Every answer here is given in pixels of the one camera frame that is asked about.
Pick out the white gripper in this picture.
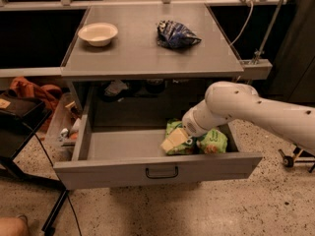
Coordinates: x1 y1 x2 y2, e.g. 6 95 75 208
160 100 226 152

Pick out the green rice chip bag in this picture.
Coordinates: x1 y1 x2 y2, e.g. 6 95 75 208
165 119 227 155

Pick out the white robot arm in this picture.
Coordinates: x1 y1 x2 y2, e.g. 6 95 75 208
160 82 315 155

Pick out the grey open drawer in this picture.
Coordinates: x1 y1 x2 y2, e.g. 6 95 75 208
54 85 262 190

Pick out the blue chip bag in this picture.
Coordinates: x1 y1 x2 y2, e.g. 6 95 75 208
157 20 201 49

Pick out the black wheeled stand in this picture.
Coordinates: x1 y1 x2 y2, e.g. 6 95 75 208
279 147 315 173

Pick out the white bowl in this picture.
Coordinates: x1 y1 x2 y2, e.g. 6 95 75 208
78 23 118 47

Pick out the orange jacket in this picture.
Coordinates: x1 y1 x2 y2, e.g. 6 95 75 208
8 76 64 133

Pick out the black side table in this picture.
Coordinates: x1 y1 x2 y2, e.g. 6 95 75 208
0 93 69 236

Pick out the person's knee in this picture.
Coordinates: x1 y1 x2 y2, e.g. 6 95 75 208
0 214 30 236

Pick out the black drawer handle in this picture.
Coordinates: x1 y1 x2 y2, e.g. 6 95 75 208
145 166 179 180

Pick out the white power cable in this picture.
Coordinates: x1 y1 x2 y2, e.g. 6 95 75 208
229 2 256 47

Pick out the black floor cable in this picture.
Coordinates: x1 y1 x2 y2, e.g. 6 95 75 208
22 121 83 236

